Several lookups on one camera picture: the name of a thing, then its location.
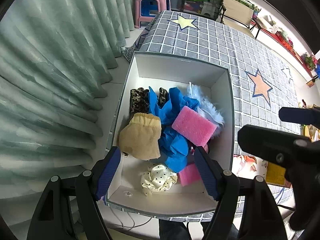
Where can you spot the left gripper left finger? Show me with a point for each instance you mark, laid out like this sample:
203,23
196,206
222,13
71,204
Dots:
53,219

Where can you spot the grey checked star tablecloth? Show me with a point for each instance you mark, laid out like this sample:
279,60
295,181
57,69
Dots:
247,83

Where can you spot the leopard print scrunchie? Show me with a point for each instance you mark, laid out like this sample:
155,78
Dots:
139,99

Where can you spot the white grey storage box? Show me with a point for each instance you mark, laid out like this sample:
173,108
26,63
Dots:
167,71

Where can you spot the person dark trouser legs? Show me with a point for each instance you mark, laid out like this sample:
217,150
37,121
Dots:
169,229

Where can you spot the light blue fluffy cloth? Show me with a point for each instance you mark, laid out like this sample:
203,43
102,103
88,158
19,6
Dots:
206,109

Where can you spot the green curtain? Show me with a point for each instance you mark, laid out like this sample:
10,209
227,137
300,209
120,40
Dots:
55,57

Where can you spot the orange white tissue pack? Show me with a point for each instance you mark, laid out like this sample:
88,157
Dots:
245,166

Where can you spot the beige folding chair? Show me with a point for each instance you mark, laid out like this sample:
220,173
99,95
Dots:
235,14

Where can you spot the beige cloth pouch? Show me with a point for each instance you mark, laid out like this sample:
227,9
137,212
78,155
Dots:
140,137

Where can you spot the pink sponge block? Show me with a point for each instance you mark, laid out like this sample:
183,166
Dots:
190,124
189,175

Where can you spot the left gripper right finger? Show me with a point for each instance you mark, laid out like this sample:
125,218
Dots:
261,218

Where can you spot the potted red flower plant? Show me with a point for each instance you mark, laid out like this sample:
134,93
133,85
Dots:
310,61

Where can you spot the pink plastic stool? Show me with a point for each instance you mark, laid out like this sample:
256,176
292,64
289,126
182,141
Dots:
146,10

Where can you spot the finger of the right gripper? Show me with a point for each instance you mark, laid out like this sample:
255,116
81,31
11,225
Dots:
303,116
269,144

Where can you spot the red low shelf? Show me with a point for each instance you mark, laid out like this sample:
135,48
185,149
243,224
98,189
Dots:
277,34

